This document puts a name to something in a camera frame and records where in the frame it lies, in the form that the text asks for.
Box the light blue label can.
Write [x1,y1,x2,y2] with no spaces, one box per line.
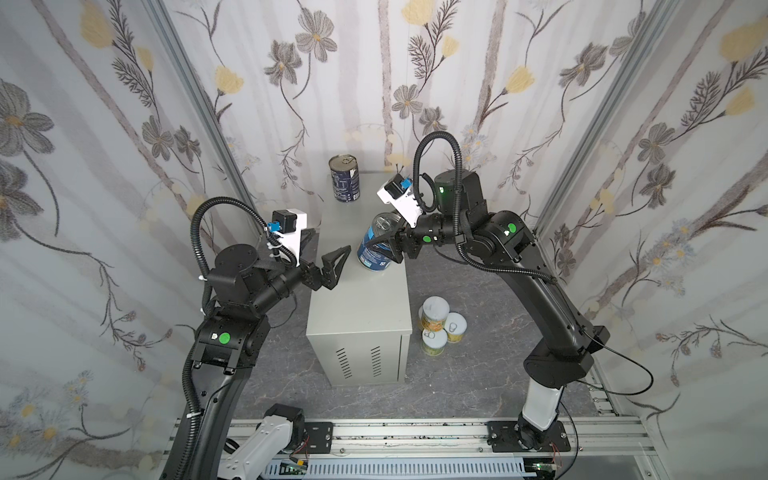
[357,212,401,271]

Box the peach can white lid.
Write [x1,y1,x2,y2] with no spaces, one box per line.
[419,296,450,332]

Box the dark navy label can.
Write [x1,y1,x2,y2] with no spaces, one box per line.
[328,154,360,203]

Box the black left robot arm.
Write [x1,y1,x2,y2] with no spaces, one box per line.
[160,196,351,479]

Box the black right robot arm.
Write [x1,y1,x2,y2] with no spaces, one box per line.
[367,131,610,450]

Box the grey metal cabinet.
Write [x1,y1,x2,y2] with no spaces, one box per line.
[306,173,413,387]

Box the small yellow label can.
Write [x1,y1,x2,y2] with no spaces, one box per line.
[443,312,468,344]

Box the green label can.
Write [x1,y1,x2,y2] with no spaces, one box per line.
[421,329,448,357]

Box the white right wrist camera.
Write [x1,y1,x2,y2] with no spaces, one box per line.
[377,173,423,228]

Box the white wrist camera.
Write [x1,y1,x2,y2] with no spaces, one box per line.
[377,173,423,228]
[267,209,308,259]

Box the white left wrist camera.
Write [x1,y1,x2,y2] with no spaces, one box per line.
[267,209,308,259]

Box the white slotted cable duct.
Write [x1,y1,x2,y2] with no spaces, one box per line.
[261,458,536,479]

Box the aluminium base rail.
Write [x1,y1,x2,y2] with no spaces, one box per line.
[179,416,649,469]

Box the aluminium corner post left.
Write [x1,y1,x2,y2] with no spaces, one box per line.
[142,0,256,209]

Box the aluminium corner post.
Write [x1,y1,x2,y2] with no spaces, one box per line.
[142,0,256,209]
[536,0,680,236]

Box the aluminium corner post right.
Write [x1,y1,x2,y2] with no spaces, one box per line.
[536,0,680,236]

